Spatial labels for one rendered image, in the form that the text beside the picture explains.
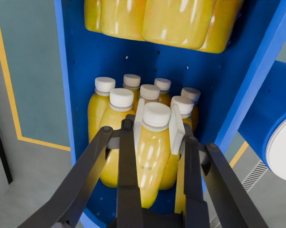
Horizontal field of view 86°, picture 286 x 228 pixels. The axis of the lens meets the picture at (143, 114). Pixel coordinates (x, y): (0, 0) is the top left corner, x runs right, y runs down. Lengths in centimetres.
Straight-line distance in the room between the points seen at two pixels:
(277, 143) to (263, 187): 208
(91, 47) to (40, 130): 184
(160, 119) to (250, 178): 221
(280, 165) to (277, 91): 19
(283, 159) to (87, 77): 51
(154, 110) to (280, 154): 38
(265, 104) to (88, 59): 45
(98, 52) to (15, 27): 147
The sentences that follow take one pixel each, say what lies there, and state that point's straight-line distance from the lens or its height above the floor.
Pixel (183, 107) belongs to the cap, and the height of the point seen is 112.
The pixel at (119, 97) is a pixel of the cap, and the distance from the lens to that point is 24.
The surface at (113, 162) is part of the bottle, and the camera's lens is 30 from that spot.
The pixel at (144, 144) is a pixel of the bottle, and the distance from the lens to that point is 21.
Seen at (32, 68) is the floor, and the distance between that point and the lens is 179.
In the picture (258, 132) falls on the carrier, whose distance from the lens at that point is 51.
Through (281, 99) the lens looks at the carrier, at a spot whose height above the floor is 98.
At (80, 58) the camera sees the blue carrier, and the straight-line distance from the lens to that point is 30.
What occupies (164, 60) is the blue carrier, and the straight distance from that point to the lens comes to 40.
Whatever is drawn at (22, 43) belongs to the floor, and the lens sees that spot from 177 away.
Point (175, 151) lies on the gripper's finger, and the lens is 17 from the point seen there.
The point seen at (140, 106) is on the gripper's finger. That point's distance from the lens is 18.
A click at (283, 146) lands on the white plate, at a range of 51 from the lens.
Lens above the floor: 135
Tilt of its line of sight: 62 degrees down
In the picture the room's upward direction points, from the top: 170 degrees counter-clockwise
